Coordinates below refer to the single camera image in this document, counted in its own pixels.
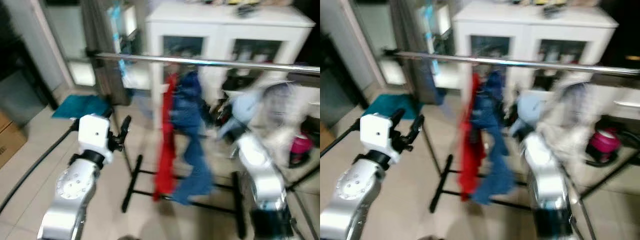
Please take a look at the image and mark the white garment with tan trim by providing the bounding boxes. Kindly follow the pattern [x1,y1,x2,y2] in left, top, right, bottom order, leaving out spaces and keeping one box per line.
[250,80,313,166]
[537,80,608,166]

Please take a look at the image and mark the blue denim jeans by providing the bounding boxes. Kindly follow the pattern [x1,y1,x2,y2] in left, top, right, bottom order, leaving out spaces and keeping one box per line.
[170,72,216,206]
[472,70,518,206]

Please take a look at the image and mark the white framed glass door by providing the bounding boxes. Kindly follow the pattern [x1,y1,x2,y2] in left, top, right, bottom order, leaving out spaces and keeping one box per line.
[2,0,98,93]
[330,0,407,90]

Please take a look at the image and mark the red hanging garment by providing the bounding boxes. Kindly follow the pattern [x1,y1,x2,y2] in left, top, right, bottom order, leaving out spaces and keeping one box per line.
[152,74,180,201]
[459,72,483,201]

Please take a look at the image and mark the closed cardboard box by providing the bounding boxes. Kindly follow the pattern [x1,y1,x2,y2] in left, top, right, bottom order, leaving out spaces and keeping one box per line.
[320,126,335,151]
[0,110,28,168]

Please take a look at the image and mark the white glass door cabinet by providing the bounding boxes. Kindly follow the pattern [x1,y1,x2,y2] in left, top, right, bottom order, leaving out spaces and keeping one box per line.
[145,2,316,131]
[452,2,621,131]

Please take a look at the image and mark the pink round appliance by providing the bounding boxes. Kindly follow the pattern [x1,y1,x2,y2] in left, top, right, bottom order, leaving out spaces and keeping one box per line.
[587,127,623,166]
[289,132,315,166]

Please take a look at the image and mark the dark grey curtain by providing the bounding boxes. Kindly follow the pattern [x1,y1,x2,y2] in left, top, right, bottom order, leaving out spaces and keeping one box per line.
[387,0,441,103]
[80,0,132,106]

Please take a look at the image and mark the light blue plastic tool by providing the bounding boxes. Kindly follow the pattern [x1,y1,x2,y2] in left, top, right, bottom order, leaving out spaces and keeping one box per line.
[420,4,442,77]
[107,4,128,78]

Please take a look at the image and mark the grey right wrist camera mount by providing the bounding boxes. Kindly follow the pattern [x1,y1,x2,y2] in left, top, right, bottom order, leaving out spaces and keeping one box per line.
[516,93,544,136]
[222,92,261,140]

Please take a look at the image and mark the black clothes rack frame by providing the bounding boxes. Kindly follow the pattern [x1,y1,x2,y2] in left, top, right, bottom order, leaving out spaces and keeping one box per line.
[382,47,640,240]
[89,47,321,240]

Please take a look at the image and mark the steel clothes rack rail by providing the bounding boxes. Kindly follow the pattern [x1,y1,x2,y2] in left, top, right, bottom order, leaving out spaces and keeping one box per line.
[385,49,640,77]
[92,51,321,76]

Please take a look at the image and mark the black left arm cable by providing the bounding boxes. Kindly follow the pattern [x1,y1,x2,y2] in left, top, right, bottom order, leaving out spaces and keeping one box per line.
[320,117,362,158]
[0,120,81,213]

